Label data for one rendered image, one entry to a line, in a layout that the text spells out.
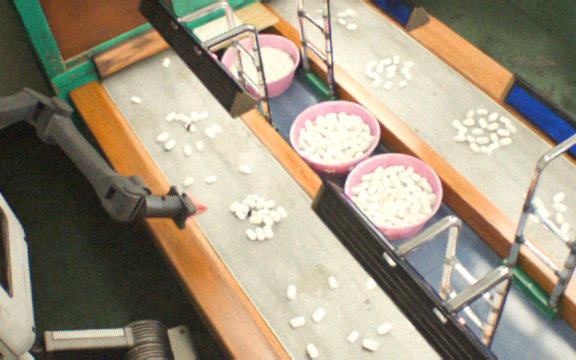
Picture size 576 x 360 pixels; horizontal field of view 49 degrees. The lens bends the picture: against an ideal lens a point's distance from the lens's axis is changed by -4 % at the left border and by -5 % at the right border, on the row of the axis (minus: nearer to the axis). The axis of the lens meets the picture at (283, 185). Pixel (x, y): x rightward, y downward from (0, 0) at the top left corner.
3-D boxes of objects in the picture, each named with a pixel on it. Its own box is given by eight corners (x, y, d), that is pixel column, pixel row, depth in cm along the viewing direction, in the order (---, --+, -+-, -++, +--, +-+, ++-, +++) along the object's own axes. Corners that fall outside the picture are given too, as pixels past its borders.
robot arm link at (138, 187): (112, 221, 153) (128, 191, 150) (93, 193, 160) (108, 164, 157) (151, 227, 162) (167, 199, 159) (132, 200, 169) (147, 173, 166)
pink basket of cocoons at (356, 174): (383, 265, 176) (384, 245, 169) (327, 203, 191) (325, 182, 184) (458, 218, 183) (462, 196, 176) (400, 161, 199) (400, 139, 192)
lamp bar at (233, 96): (233, 120, 165) (228, 99, 159) (138, 12, 202) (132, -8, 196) (260, 107, 167) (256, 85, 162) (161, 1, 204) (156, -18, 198)
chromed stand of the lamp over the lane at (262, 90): (227, 164, 205) (199, 51, 172) (198, 128, 217) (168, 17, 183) (279, 137, 211) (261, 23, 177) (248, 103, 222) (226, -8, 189)
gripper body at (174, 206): (177, 185, 168) (153, 183, 163) (195, 210, 162) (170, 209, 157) (167, 204, 171) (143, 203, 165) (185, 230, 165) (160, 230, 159)
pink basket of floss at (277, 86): (290, 109, 218) (287, 88, 211) (215, 101, 225) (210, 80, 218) (309, 59, 234) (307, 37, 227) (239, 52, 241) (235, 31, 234)
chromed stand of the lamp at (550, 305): (551, 322, 159) (598, 214, 125) (498, 269, 171) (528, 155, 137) (602, 283, 164) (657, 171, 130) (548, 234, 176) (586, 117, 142)
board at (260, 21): (198, 58, 227) (198, 56, 226) (180, 38, 236) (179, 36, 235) (279, 21, 236) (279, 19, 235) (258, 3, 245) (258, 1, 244)
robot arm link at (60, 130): (31, 129, 173) (47, 95, 170) (48, 132, 178) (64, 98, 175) (111, 226, 151) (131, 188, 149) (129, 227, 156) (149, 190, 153)
